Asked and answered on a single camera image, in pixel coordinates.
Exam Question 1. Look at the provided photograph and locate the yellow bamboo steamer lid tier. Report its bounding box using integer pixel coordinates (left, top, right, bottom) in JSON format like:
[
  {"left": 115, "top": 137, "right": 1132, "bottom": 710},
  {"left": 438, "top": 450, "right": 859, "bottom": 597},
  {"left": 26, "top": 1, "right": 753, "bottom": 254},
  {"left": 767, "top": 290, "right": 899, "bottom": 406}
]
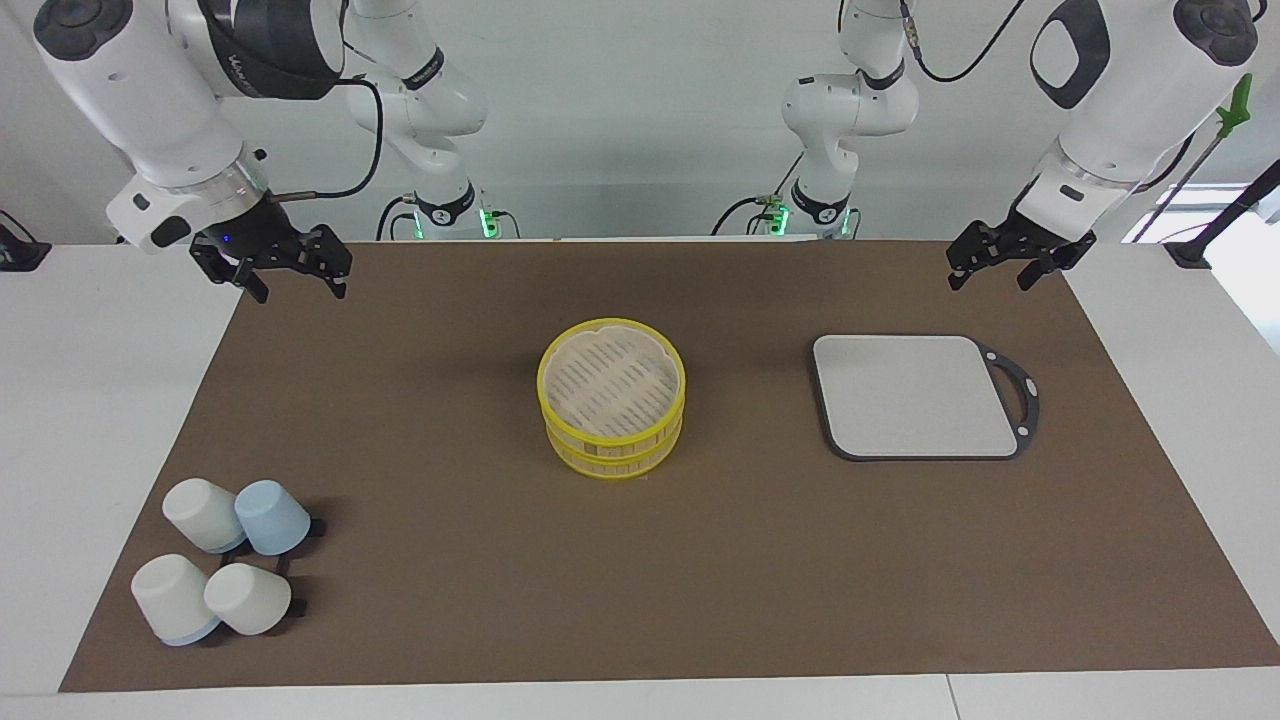
[{"left": 536, "top": 318, "right": 689, "bottom": 447}]

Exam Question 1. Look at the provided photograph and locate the grey cutting board black rim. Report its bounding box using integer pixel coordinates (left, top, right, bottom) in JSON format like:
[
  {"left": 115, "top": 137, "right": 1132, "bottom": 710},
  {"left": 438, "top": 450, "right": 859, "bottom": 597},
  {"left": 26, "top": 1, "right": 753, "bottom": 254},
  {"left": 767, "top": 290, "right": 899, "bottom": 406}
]
[{"left": 811, "top": 333, "right": 1041, "bottom": 462}]

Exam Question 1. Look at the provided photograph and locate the thin metal stand rod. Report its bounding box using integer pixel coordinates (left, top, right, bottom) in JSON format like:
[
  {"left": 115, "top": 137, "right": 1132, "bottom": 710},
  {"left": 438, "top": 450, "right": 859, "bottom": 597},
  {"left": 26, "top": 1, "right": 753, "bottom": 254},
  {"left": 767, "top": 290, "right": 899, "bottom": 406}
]
[{"left": 1140, "top": 128, "right": 1227, "bottom": 241}]

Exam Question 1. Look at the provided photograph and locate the light blue cup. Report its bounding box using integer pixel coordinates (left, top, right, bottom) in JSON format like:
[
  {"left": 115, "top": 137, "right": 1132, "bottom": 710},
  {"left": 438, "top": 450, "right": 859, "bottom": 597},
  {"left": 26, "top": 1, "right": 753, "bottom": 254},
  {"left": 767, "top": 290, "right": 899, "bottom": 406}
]
[{"left": 234, "top": 480, "right": 312, "bottom": 557}]

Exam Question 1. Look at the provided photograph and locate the black cup rack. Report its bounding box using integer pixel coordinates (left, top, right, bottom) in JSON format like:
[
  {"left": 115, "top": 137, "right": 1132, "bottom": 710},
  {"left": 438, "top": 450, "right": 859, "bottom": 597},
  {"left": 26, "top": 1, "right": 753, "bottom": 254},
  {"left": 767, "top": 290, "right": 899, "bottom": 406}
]
[{"left": 195, "top": 515, "right": 328, "bottom": 643}]

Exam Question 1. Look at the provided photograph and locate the green clamp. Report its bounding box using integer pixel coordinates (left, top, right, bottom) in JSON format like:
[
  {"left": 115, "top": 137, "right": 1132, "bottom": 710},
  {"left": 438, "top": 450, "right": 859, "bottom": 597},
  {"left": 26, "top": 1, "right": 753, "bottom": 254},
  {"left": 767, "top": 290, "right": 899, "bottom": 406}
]
[{"left": 1218, "top": 73, "right": 1254, "bottom": 137}]

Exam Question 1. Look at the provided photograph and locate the brown table mat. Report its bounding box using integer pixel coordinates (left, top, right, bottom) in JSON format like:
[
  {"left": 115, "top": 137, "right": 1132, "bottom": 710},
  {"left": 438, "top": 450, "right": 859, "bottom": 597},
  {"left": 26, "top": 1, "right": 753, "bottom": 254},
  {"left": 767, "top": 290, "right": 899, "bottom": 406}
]
[{"left": 58, "top": 240, "right": 1280, "bottom": 693}]

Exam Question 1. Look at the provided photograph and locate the white cup with blue rim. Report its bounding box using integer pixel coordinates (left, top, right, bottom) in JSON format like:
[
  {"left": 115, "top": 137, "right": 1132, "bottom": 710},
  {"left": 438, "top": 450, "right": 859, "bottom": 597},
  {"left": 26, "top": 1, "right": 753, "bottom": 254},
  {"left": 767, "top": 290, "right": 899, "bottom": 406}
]
[{"left": 130, "top": 553, "right": 223, "bottom": 647}]

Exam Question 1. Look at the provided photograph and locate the black right base cable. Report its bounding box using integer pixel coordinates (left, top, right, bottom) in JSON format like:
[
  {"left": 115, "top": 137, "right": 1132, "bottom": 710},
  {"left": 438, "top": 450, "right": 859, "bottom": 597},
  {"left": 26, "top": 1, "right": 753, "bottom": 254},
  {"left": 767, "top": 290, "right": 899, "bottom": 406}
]
[{"left": 375, "top": 193, "right": 421, "bottom": 242}]

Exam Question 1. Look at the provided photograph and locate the black base cable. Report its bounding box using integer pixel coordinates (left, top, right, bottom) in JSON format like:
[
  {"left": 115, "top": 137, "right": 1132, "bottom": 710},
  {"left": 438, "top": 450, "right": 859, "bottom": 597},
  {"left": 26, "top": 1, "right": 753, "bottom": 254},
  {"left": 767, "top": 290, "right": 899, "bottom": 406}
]
[
  {"left": 375, "top": 193, "right": 421, "bottom": 242},
  {"left": 712, "top": 150, "right": 807, "bottom": 238}
]

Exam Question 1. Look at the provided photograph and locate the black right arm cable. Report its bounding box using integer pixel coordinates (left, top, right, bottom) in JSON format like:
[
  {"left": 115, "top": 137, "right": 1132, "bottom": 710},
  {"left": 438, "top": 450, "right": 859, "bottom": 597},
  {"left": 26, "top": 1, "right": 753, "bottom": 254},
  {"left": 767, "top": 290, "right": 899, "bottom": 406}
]
[{"left": 268, "top": 78, "right": 387, "bottom": 202}]

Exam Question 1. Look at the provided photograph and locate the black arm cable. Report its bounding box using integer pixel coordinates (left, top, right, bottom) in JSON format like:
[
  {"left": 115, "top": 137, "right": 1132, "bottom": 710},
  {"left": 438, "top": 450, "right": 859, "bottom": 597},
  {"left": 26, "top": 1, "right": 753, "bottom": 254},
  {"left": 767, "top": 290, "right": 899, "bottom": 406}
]
[
  {"left": 897, "top": 0, "right": 1261, "bottom": 193},
  {"left": 268, "top": 78, "right": 387, "bottom": 202}
]

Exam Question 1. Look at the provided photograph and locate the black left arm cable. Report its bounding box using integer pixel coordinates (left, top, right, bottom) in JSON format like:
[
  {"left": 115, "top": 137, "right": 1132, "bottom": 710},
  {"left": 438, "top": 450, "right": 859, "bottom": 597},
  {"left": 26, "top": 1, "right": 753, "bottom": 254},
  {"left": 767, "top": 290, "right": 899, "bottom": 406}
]
[{"left": 897, "top": 0, "right": 1261, "bottom": 193}]

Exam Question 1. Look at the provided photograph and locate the black table clamp mount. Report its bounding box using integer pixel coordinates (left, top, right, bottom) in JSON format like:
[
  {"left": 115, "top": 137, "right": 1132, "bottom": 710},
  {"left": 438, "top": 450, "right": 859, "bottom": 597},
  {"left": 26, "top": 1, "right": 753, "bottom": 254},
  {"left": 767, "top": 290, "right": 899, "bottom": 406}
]
[{"left": 0, "top": 210, "right": 52, "bottom": 273}]

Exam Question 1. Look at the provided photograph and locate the black left base cable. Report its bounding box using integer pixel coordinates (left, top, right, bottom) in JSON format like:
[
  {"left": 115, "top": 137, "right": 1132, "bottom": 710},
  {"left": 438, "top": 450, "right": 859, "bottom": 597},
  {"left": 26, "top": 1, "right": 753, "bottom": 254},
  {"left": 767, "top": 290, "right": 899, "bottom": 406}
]
[{"left": 712, "top": 150, "right": 807, "bottom": 238}]

